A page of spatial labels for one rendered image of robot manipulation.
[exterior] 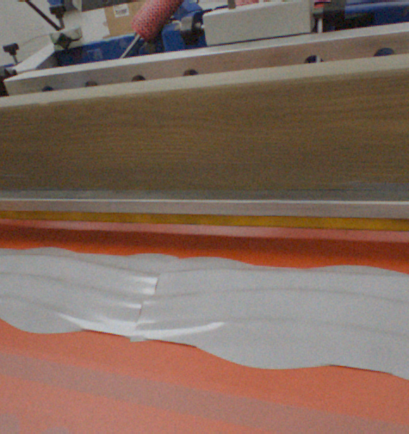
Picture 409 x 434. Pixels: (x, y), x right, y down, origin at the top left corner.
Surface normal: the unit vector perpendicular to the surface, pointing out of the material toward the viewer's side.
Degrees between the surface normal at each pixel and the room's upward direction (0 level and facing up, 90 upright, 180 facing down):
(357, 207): 90
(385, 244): 0
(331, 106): 90
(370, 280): 30
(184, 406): 0
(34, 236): 0
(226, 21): 90
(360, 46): 90
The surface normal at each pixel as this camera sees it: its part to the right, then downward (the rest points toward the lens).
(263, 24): -0.30, 0.52
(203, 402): -0.16, -0.85
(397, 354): -0.34, -0.24
